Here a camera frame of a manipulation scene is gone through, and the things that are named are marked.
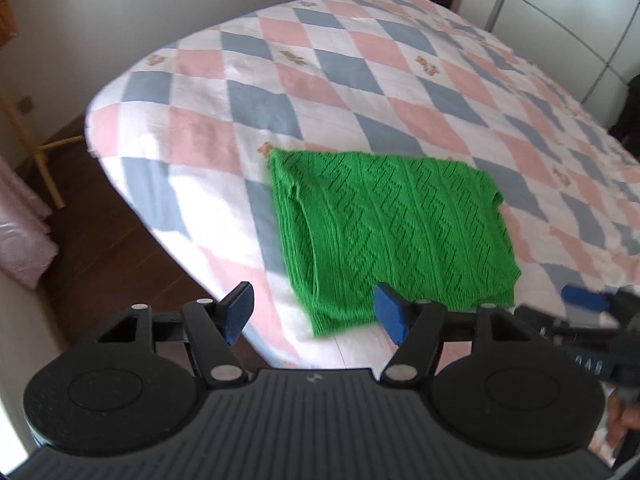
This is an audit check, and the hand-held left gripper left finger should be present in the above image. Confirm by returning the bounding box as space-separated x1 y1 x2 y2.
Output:
91 282 254 389

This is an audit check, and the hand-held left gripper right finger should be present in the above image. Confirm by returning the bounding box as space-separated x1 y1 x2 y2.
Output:
374 283 552 385

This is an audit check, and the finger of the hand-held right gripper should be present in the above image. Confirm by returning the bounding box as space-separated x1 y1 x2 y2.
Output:
515 305 603 347
561 284 626 317

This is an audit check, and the green knitted sweater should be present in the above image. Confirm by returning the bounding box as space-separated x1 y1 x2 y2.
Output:
267 147 523 339

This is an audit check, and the wooden clothes rack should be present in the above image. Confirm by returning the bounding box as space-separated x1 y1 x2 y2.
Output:
0 87 86 209

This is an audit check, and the person's right hand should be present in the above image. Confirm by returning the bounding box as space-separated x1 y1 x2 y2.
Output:
606 394 640 448

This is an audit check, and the checkered bear print bed quilt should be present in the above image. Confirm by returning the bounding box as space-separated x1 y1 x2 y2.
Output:
82 0 640 368

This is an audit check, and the pink patterned curtain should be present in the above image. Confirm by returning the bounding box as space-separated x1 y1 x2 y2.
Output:
0 154 59 291

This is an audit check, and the white wardrobe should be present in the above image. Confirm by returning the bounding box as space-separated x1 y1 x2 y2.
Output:
457 0 640 131

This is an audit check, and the brown hanging cloth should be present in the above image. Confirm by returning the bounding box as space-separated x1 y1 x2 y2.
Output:
0 0 17 50

